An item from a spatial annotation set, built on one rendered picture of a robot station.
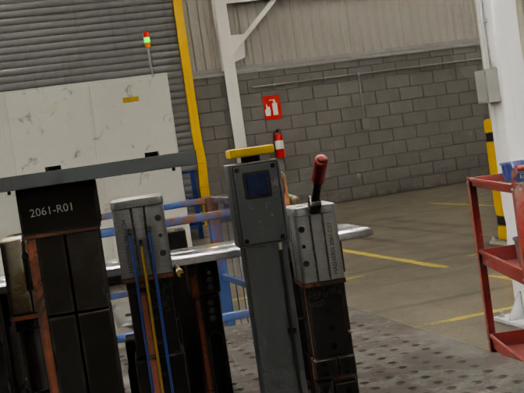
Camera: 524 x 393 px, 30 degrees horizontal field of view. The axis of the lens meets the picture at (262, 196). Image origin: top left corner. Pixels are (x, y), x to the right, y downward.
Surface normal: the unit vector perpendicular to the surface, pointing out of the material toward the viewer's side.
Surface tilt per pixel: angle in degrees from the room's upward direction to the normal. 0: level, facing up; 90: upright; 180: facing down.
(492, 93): 90
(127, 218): 90
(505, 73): 90
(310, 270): 90
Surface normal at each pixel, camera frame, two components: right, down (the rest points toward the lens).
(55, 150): 0.29, 0.01
